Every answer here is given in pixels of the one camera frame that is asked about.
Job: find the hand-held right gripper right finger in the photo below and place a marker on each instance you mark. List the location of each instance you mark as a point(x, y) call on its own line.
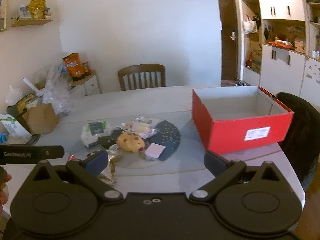
point(215, 162)

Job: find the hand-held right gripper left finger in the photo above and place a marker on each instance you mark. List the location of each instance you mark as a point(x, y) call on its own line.
point(97, 162)

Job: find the red cardboard box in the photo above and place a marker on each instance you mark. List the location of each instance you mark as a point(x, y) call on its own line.
point(225, 135)

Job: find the white green tissue pack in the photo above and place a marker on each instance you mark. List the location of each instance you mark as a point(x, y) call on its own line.
point(96, 132)

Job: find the clear bun packet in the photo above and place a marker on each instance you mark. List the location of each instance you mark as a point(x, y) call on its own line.
point(140, 128)

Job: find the white marble desktop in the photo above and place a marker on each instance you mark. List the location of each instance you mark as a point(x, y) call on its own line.
point(162, 102)

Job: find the person's left hand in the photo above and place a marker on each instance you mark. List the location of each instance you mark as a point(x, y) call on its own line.
point(3, 180)

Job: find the black pouch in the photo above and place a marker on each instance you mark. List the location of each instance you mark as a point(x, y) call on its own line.
point(107, 140)

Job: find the white green bag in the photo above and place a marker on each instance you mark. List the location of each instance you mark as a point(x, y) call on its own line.
point(13, 128)

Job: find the brown cardboard box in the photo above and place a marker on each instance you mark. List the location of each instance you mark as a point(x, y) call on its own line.
point(41, 120)

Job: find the yellow plush toy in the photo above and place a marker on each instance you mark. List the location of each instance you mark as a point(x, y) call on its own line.
point(130, 142)

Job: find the yellow edged container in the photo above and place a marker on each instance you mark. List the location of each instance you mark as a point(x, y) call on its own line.
point(30, 101)

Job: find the round patterned turntable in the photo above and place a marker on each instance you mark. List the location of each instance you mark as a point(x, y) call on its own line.
point(167, 135)

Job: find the small pink box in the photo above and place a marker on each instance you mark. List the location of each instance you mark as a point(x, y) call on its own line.
point(155, 150)

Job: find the pile of clear plastic bags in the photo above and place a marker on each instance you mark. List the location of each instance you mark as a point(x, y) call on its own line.
point(56, 92)

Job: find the white paper roll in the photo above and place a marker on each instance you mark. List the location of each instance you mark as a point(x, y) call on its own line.
point(31, 85)

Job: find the white side cabinet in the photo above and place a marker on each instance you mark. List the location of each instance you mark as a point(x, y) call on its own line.
point(87, 85)

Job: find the patterned door mat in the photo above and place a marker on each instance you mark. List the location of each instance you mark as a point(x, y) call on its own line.
point(227, 83)

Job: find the dark sneaker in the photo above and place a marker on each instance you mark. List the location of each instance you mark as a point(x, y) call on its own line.
point(238, 82)
point(246, 83)

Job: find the black jacket on chair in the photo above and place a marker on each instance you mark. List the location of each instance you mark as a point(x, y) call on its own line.
point(300, 135)

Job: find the glass jar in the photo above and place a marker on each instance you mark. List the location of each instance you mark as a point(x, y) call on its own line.
point(86, 69)

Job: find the wooden slat-back chair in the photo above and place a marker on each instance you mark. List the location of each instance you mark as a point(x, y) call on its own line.
point(141, 76)

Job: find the orange snack box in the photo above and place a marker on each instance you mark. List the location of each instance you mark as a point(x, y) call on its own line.
point(73, 66)

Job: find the red bottle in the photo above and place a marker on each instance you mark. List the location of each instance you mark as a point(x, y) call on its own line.
point(250, 60)

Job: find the printed cardboard carton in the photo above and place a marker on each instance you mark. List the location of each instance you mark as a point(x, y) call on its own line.
point(257, 57)

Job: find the lower white cabinet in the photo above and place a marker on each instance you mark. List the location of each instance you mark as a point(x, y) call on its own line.
point(282, 70)

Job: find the stickered white sideboard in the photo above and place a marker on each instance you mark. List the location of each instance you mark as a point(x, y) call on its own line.
point(312, 80)

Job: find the brown door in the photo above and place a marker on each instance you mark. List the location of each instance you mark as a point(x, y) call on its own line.
point(226, 30)

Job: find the orange parcel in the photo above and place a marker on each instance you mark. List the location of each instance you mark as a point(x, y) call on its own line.
point(280, 43)

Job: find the white hanging bag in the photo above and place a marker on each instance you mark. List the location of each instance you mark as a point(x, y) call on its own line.
point(249, 26)

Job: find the small wooden drawer box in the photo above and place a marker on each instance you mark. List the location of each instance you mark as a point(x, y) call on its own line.
point(300, 46)

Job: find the golden ornament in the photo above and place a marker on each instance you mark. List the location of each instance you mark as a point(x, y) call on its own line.
point(37, 7)

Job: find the black hanging hat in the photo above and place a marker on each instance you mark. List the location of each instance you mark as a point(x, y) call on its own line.
point(257, 20)

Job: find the small wooden wall shelf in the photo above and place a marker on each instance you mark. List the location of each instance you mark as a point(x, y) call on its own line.
point(31, 22)

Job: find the long wooden wall shelf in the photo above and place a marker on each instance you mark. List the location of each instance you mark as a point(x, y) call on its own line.
point(313, 3)

